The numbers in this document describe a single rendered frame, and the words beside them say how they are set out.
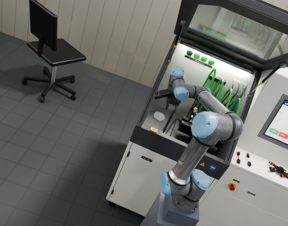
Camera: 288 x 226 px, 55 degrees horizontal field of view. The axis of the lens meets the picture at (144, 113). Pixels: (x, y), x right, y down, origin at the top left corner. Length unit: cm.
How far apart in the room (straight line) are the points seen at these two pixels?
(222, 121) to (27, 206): 179
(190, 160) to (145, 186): 102
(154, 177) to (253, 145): 78
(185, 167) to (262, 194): 96
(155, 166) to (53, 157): 114
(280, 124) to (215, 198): 72
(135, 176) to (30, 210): 87
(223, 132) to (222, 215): 126
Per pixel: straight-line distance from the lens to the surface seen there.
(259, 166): 215
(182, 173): 137
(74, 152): 291
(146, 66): 420
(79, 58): 335
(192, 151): 128
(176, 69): 157
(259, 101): 209
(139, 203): 245
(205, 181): 152
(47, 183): 264
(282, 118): 216
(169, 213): 162
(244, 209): 231
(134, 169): 218
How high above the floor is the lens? 211
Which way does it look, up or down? 35 degrees down
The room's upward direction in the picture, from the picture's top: 23 degrees clockwise
